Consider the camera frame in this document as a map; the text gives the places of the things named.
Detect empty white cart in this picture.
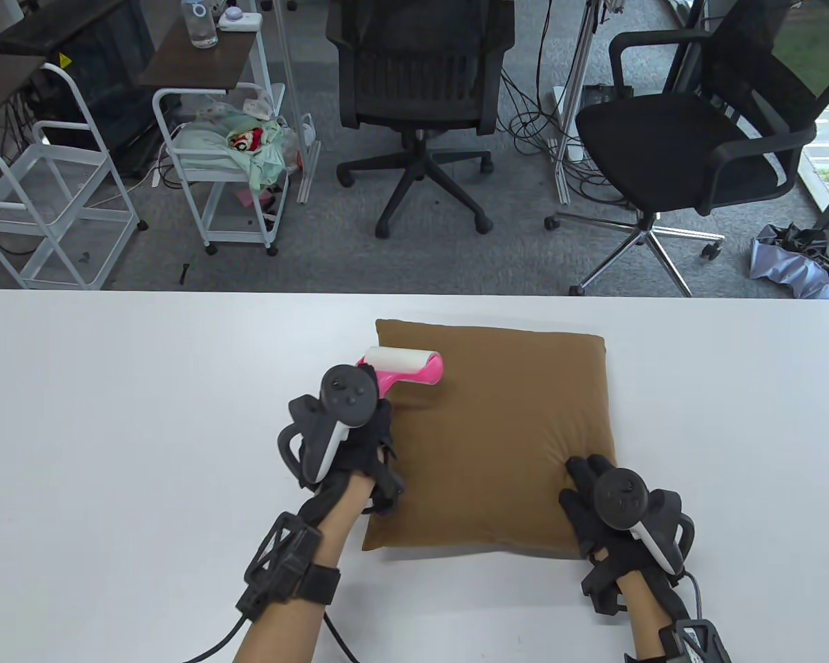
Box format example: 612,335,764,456
0,64,147,291

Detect crumpled blue grey cloth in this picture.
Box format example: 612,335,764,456
750,221,829,301

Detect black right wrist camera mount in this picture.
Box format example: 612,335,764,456
660,618,733,663

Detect clear white stand post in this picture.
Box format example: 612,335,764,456
259,0,322,204

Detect clear water bottle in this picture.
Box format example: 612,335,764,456
182,0,220,49

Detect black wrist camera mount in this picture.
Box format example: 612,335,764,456
235,511,343,619
660,618,733,663

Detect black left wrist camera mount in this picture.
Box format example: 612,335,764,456
235,511,343,619

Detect brown pillow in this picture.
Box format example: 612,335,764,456
361,318,619,561

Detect grey left hand controller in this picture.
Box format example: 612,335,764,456
278,364,381,488

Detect person's right hand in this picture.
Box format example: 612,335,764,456
560,454,695,617

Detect grey right hand controller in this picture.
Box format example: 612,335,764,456
591,468,696,577

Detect black cabinet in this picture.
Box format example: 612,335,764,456
0,0,180,177

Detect person's left hand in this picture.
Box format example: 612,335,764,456
280,397,408,515

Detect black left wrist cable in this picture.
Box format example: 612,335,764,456
183,611,360,663

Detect aluminium frame post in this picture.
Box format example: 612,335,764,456
549,0,626,206

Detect green cloth pile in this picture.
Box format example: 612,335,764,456
176,104,298,191

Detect black floor cable bundle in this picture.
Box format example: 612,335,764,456
504,0,636,204

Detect pink lint roller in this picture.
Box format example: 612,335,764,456
356,347,444,401

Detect black office chair black base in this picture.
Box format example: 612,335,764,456
325,0,517,239

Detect person's right forearm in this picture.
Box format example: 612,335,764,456
615,573,678,663

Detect grey hand controller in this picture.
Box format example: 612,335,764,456
591,468,696,577
278,364,381,488

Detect white device purple knob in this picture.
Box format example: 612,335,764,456
219,6,263,32

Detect person's left forearm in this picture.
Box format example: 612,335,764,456
234,477,377,663

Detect white cart with clothes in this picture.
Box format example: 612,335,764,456
152,83,291,256

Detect brown top side table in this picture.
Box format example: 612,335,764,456
138,14,274,94

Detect black mesh chair chrome base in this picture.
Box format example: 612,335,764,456
544,0,829,298

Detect dark wooden desk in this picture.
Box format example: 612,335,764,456
0,54,48,132

